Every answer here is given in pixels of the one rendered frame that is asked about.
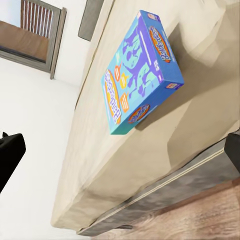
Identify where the board game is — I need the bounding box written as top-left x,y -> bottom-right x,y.
100,9 -> 185,135

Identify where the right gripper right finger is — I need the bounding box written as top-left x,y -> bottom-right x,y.
224,133 -> 240,173

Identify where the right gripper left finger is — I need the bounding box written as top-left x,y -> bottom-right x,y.
0,133 -> 26,193

